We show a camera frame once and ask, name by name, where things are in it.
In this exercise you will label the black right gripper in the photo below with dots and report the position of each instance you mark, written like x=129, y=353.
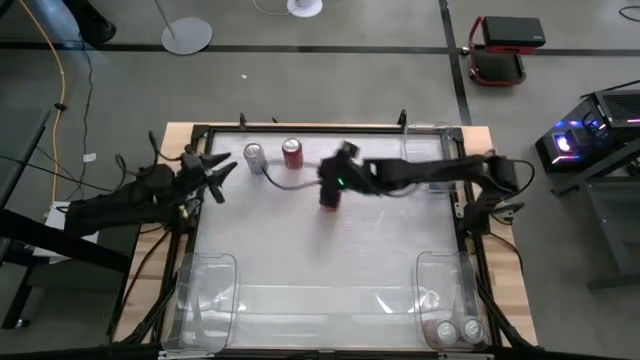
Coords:
x=332, y=172

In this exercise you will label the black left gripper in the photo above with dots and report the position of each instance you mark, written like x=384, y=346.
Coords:
x=197, y=167

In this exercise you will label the red Coca-Cola can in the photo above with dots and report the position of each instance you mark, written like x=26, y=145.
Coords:
x=292, y=152
x=331, y=207

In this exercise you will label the white pink grapefruit soda can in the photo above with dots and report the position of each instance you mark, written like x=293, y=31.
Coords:
x=446, y=332
x=472, y=330

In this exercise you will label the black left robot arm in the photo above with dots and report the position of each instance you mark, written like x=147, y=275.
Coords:
x=125, y=200

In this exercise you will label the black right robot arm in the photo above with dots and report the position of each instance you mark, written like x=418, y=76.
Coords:
x=425, y=167

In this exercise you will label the clear plastic bin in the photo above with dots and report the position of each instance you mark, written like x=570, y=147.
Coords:
x=200, y=310
x=425, y=142
x=450, y=285

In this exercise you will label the small white tag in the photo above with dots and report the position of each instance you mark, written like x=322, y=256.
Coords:
x=89, y=157

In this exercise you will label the grey round lamp stand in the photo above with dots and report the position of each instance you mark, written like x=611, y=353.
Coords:
x=187, y=36

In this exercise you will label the white round stand base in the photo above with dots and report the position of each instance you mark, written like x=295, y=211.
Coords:
x=304, y=7

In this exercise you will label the white box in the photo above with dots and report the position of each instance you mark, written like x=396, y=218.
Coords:
x=55, y=212

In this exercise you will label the person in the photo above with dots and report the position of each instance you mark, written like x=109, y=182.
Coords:
x=95, y=27

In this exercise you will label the red framed step cart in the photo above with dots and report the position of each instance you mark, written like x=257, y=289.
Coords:
x=497, y=67

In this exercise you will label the black case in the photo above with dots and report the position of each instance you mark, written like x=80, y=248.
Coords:
x=512, y=31

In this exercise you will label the black lit computer tower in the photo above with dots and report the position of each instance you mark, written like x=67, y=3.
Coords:
x=580, y=135

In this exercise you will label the black metal stand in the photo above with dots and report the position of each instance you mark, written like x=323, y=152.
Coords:
x=615, y=225

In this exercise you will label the black metal table frame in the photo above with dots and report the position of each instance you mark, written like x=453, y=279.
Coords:
x=300, y=129

